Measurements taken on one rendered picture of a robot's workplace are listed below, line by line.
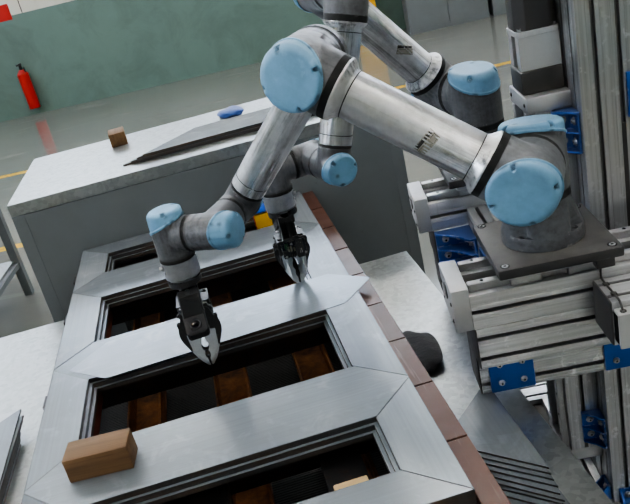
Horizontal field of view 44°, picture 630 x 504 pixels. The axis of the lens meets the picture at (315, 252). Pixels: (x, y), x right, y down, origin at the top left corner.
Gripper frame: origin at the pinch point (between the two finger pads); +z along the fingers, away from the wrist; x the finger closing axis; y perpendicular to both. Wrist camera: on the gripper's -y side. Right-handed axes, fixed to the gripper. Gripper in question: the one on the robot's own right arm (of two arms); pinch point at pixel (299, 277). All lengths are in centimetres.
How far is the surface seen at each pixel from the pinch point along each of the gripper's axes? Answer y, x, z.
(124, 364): 17.3, -44.7, 0.6
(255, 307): 7.9, -12.6, 0.7
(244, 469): 64, -22, 3
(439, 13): -776, 300, 71
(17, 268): -260, -141, 67
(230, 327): 14.4, -19.4, 0.7
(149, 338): 8.0, -39.0, 0.7
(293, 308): 14.1, -4.0, 0.7
